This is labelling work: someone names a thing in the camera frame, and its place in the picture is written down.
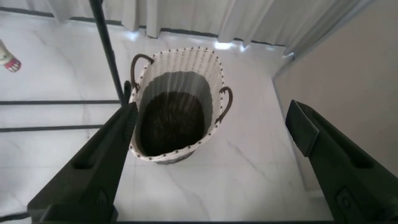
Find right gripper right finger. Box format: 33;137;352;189
285;99;398;222

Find white curtain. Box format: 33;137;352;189
0;0;377;56

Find cream printed garment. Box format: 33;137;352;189
0;39;22;73

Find black clothes rack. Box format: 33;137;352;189
0;0;133;134

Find white laundry basket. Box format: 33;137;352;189
129;46;233;165

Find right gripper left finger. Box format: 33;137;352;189
27;101;139;222

